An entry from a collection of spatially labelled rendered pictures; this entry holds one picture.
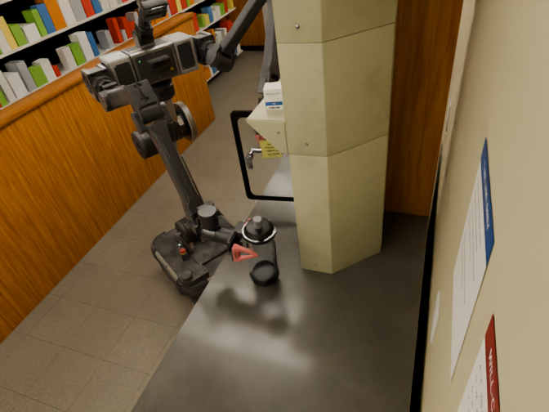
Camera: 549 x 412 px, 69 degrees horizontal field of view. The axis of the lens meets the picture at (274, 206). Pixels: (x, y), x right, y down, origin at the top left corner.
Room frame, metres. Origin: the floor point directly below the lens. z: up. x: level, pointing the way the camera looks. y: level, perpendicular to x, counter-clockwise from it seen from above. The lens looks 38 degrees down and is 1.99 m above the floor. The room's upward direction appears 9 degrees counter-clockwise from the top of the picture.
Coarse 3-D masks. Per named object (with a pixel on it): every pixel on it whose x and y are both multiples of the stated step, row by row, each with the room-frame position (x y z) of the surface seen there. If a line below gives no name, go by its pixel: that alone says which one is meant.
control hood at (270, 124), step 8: (280, 80) 1.25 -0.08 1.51; (264, 104) 1.09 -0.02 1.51; (256, 112) 1.04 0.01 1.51; (264, 112) 1.03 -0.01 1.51; (272, 112) 1.02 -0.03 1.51; (280, 112) 1.02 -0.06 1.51; (248, 120) 1.00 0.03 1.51; (256, 120) 1.00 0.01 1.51; (264, 120) 0.99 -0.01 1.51; (272, 120) 0.98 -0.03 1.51; (280, 120) 0.97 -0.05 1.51; (256, 128) 1.00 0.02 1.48; (264, 128) 0.99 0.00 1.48; (272, 128) 0.97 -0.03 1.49; (280, 128) 0.96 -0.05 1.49; (264, 136) 0.99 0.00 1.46; (272, 136) 0.98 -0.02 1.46; (280, 136) 0.97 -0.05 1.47; (272, 144) 0.98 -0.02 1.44; (280, 144) 0.97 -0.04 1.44
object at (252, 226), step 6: (258, 216) 0.92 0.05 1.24; (252, 222) 0.93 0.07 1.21; (258, 222) 0.90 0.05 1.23; (264, 222) 0.92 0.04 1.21; (270, 222) 0.93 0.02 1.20; (246, 228) 0.91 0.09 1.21; (252, 228) 0.90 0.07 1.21; (258, 228) 0.90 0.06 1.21; (264, 228) 0.90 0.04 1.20; (270, 228) 0.90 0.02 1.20; (246, 234) 0.89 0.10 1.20; (252, 234) 0.88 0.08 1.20; (258, 234) 0.88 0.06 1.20; (264, 234) 0.88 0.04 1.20; (270, 234) 0.88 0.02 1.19
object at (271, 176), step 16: (240, 128) 1.33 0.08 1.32; (256, 144) 1.32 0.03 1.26; (256, 160) 1.32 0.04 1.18; (272, 160) 1.30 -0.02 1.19; (288, 160) 1.28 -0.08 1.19; (256, 176) 1.32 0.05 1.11; (272, 176) 1.30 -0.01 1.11; (288, 176) 1.28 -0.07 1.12; (256, 192) 1.33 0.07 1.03; (272, 192) 1.30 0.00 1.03; (288, 192) 1.28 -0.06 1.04
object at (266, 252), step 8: (248, 240) 0.87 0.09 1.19; (256, 240) 0.87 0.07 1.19; (264, 240) 0.86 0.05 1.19; (272, 240) 0.89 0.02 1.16; (248, 248) 0.89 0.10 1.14; (256, 248) 0.87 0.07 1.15; (264, 248) 0.87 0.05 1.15; (272, 248) 0.89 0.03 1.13; (264, 256) 0.87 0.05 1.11; (272, 256) 0.89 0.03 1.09; (256, 264) 0.88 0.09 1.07; (264, 264) 0.88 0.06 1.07; (272, 264) 0.89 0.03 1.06; (256, 272) 0.89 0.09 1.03; (264, 272) 0.88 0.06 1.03; (272, 272) 0.89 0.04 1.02
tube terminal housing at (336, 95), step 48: (288, 48) 0.95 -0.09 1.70; (336, 48) 0.92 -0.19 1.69; (384, 48) 0.97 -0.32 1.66; (288, 96) 0.95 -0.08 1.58; (336, 96) 0.92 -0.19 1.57; (384, 96) 0.97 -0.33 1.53; (288, 144) 0.96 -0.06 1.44; (336, 144) 0.92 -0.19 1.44; (384, 144) 0.97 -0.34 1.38; (336, 192) 0.92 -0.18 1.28; (384, 192) 0.99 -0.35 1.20; (336, 240) 0.92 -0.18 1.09
